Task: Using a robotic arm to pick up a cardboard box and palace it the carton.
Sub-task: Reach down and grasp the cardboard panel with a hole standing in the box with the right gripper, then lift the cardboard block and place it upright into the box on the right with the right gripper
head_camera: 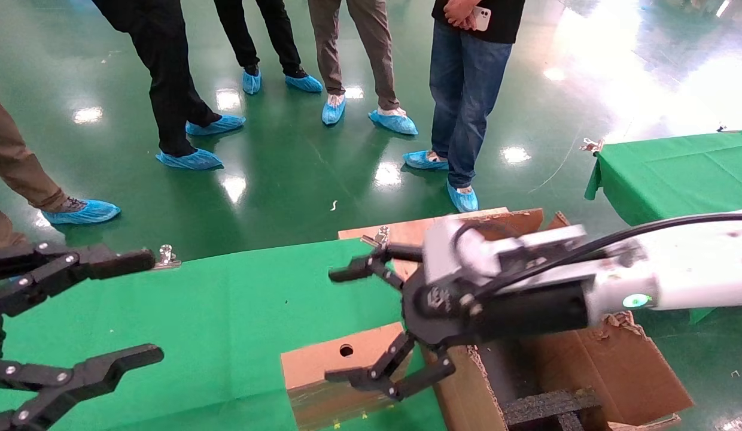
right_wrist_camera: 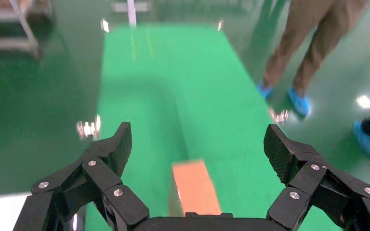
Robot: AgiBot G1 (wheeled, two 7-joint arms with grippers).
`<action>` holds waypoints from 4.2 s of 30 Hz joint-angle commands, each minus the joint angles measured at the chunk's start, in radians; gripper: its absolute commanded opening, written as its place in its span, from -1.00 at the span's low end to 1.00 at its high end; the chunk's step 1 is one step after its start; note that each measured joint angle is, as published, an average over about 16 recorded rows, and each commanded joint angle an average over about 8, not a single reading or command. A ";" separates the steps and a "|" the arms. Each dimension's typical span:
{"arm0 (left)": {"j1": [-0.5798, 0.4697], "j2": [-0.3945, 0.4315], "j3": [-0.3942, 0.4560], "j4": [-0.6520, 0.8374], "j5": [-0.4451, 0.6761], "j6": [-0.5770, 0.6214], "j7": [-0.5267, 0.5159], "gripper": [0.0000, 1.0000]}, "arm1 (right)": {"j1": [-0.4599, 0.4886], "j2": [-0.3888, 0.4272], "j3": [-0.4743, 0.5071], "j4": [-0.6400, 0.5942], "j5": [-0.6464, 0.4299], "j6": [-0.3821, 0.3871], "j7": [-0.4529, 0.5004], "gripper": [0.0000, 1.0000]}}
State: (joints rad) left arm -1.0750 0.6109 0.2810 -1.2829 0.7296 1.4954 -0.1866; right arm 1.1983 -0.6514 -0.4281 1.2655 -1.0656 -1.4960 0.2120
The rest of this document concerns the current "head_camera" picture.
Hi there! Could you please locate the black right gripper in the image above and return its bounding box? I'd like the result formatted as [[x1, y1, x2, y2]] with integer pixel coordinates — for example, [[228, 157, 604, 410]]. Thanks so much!
[[324, 242, 593, 400]]

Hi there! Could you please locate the small cardboard box with hole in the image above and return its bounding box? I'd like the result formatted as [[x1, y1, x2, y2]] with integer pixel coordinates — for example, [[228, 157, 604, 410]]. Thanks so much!
[[280, 321, 415, 431]]

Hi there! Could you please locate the large open cardboard carton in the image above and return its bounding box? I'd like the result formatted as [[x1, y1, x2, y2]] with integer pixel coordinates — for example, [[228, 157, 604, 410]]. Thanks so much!
[[428, 208, 696, 431]]

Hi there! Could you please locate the bystander hand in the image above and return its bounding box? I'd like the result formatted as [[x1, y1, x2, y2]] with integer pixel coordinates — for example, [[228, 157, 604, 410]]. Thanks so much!
[[444, 0, 482, 31]]

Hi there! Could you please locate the large green tablecloth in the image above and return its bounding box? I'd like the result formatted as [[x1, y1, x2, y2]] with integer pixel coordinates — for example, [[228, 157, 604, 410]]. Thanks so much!
[[0, 238, 449, 431]]

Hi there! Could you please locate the person in brown trousers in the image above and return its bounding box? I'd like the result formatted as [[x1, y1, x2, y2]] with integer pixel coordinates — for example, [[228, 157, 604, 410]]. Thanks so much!
[[0, 84, 121, 251]]

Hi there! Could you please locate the black foam block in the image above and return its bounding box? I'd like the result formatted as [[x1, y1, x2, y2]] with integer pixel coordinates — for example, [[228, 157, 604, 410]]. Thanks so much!
[[503, 388, 605, 431]]

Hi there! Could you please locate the person in blue jeans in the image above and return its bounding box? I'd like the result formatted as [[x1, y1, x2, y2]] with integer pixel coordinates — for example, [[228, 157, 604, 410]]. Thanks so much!
[[404, 0, 526, 214]]

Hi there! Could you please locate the person in black trousers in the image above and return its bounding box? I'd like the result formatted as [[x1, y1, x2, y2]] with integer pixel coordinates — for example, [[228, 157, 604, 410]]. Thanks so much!
[[91, 0, 247, 171], [214, 0, 324, 95]]

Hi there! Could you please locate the person in olive trousers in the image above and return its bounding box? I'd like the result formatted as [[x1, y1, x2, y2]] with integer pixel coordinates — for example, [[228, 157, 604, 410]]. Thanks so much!
[[307, 0, 418, 136]]

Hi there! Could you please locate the green tablecloth on side table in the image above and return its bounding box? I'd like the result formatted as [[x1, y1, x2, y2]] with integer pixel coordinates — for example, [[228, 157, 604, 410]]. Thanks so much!
[[585, 129, 742, 325]]

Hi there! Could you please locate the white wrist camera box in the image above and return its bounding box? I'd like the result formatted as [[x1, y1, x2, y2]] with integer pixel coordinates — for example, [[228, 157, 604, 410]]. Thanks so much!
[[422, 217, 587, 288]]

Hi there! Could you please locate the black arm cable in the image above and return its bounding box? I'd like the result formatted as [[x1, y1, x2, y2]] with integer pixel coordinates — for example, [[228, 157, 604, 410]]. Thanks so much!
[[452, 213, 742, 300]]

